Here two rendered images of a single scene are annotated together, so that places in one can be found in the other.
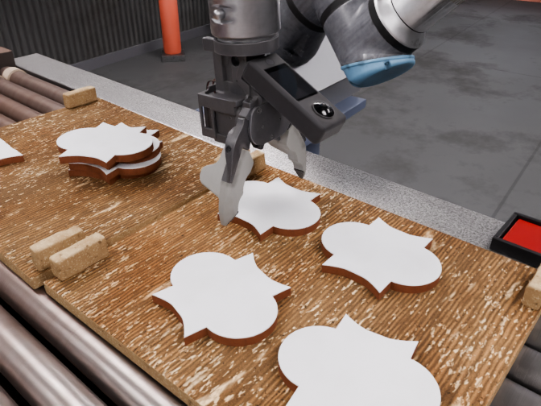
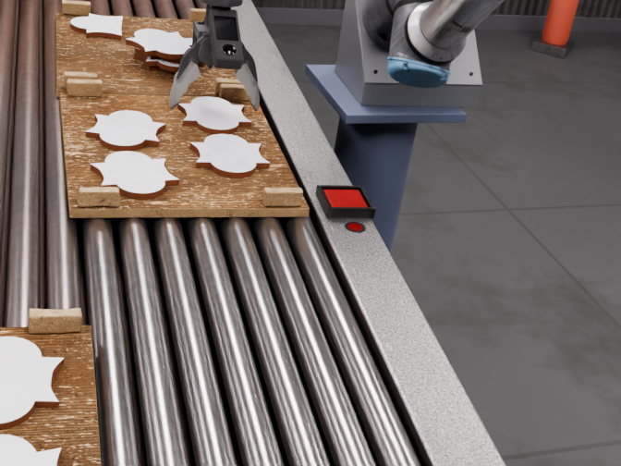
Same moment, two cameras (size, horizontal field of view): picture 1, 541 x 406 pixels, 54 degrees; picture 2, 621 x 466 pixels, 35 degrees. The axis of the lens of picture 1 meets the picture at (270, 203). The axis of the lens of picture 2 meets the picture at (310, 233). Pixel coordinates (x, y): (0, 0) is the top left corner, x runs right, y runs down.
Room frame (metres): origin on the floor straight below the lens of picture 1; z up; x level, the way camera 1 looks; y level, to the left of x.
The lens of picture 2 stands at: (-0.68, -1.00, 1.64)
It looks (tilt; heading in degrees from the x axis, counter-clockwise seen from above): 30 degrees down; 32
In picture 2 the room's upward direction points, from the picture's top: 9 degrees clockwise
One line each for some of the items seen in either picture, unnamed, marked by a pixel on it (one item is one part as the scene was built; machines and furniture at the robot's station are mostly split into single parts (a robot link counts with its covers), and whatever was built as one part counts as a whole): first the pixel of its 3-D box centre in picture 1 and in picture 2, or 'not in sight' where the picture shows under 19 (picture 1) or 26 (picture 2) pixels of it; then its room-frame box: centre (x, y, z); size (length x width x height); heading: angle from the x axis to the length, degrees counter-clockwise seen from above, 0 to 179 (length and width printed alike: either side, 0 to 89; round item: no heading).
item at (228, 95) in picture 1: (245, 89); (217, 28); (0.58, 0.03, 1.08); 0.09 x 0.08 x 0.12; 50
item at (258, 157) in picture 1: (248, 165); (236, 92); (0.65, 0.03, 0.95); 0.06 x 0.02 x 0.03; 140
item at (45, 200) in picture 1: (75, 166); (148, 55); (0.69, 0.29, 0.93); 0.41 x 0.35 x 0.02; 49
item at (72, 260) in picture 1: (80, 256); (84, 88); (0.45, 0.20, 0.95); 0.06 x 0.02 x 0.03; 140
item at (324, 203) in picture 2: (534, 241); (345, 201); (0.51, -0.31, 0.92); 0.08 x 0.08 x 0.02; 49
